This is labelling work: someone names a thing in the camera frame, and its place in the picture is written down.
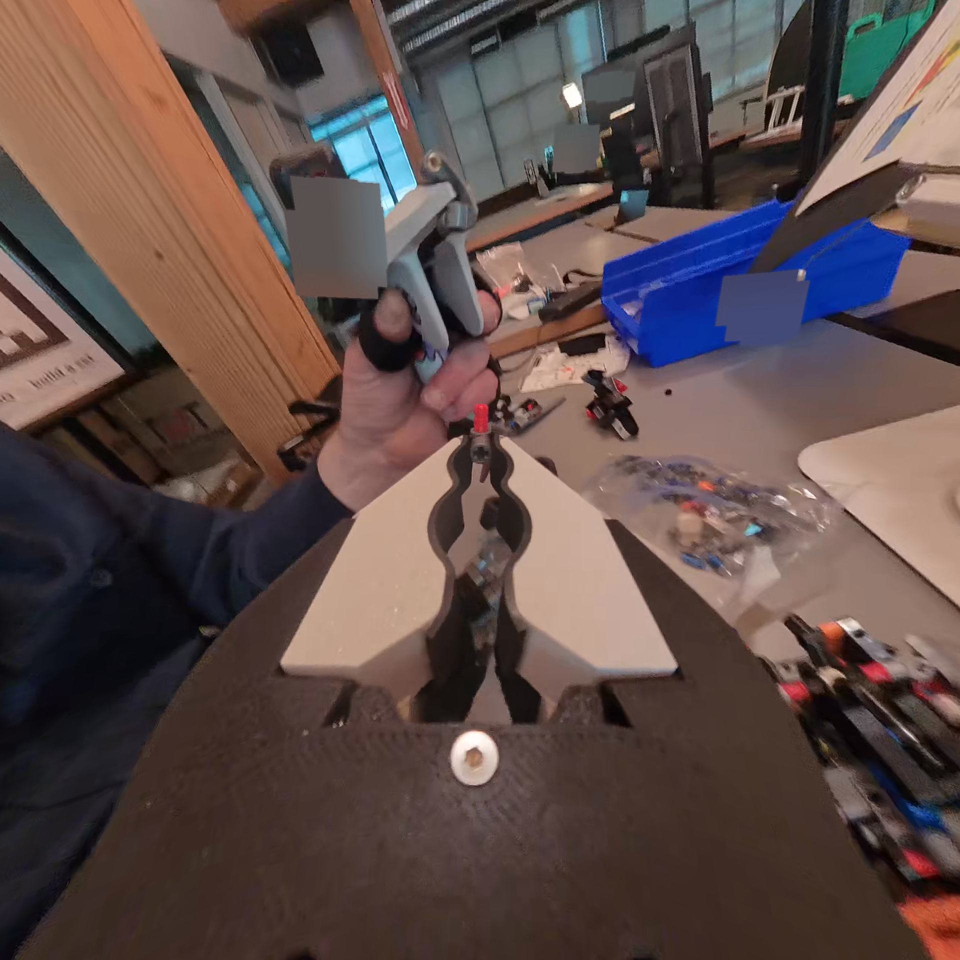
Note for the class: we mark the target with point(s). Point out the wooden post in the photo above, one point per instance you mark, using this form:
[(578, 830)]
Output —
[(150, 225)]

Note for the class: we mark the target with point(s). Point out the black framed marker sign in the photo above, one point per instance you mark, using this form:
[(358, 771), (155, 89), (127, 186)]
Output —
[(37, 352)]

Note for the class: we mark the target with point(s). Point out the person's dark blue jacket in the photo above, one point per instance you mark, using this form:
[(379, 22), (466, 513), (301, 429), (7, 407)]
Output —
[(90, 600)]

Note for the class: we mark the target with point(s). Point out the small black lego assembly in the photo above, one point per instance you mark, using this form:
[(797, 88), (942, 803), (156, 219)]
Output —
[(611, 409)]

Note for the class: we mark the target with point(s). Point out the white book stand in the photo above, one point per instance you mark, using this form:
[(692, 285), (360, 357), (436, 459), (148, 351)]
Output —
[(885, 487)]

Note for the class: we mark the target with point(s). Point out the small clear plastic bag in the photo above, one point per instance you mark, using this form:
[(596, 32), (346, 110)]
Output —
[(501, 262)]

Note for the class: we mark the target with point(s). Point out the black power adapter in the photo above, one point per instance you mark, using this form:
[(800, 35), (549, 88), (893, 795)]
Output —
[(570, 301)]

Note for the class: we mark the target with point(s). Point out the grey lego connector red pin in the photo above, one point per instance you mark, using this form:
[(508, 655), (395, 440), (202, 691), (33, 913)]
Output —
[(480, 450)]

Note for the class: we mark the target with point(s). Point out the blue plastic bin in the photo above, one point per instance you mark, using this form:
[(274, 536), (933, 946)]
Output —
[(675, 300)]

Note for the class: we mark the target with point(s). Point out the long wooden table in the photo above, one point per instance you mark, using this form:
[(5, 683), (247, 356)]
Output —
[(540, 210)]

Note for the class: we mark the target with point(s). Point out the lego car chassis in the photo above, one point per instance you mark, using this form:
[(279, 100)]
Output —
[(877, 720)]

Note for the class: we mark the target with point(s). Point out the person's left hand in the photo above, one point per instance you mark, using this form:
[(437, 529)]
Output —
[(382, 427)]

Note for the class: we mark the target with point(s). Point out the black curved chair back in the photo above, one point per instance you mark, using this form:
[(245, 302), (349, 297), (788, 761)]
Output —
[(787, 52)]

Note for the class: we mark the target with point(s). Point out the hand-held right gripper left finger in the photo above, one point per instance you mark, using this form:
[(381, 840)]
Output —
[(367, 600)]

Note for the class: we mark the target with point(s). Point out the black metal pole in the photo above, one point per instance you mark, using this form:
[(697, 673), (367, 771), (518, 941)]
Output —
[(821, 90)]

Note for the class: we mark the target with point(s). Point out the black monitor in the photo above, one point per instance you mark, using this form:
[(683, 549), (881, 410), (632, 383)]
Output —
[(611, 86)]

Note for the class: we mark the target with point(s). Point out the brown cardboard box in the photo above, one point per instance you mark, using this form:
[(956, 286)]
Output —
[(165, 435)]

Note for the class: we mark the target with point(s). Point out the plastic bag of lego parts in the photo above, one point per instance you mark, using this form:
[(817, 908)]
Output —
[(712, 517)]

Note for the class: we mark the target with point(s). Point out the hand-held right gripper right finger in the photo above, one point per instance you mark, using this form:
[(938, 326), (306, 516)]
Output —
[(592, 592)]

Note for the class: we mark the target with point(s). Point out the person's left forearm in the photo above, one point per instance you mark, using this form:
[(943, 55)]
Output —
[(285, 540)]

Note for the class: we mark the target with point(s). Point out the lego sticker sheet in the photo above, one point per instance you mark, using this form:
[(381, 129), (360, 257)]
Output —
[(570, 364)]

